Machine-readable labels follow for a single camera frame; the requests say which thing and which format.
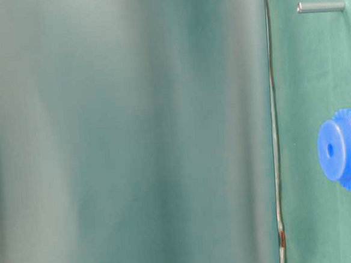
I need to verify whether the blue plastic gear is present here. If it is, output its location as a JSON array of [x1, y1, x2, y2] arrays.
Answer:
[[317, 109, 351, 190]]

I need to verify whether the green cloth mat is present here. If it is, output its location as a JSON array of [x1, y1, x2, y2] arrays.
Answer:
[[267, 0, 351, 263]]

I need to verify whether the silver metal shaft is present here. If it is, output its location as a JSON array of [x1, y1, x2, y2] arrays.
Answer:
[[296, 1, 346, 14]]

